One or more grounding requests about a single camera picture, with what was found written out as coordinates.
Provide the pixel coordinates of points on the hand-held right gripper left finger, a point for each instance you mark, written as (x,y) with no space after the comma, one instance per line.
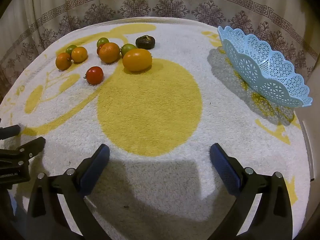
(96,166)

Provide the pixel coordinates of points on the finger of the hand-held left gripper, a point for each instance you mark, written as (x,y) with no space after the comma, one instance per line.
(11,131)
(30,146)

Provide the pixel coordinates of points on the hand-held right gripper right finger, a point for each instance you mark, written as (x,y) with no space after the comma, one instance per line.
(225,167)

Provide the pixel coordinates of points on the small orange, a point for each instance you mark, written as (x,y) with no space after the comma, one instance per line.
(79,54)
(63,61)
(109,53)

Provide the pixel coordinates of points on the light blue plastic basket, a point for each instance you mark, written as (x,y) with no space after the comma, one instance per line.
(262,80)

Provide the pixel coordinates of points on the large oval orange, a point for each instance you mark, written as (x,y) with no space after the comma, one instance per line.
(137,60)

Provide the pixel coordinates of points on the dark brown round fruit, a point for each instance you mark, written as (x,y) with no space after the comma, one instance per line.
(145,42)

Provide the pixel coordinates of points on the white plastic panel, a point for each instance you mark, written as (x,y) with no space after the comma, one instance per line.
(308,155)

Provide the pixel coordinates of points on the white and yellow towel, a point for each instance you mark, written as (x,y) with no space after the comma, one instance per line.
(160,105)

